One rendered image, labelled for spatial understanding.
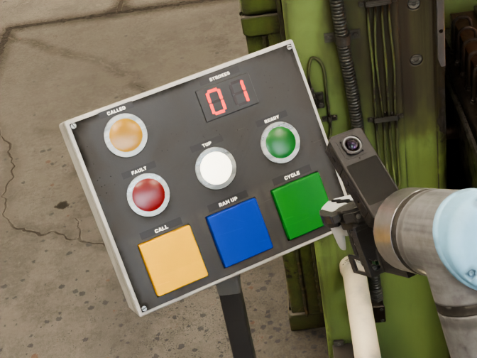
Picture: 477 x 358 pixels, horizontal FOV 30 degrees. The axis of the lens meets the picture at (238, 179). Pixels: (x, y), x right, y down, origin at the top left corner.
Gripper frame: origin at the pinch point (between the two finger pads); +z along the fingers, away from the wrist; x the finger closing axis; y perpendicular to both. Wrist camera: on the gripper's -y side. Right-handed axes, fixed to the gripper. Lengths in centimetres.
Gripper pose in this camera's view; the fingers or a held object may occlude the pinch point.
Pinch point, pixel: (331, 203)
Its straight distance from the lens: 115.5
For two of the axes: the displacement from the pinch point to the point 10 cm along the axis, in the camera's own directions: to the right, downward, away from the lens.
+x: 8.9, -3.6, 2.6
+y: 3.4, 9.3, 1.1
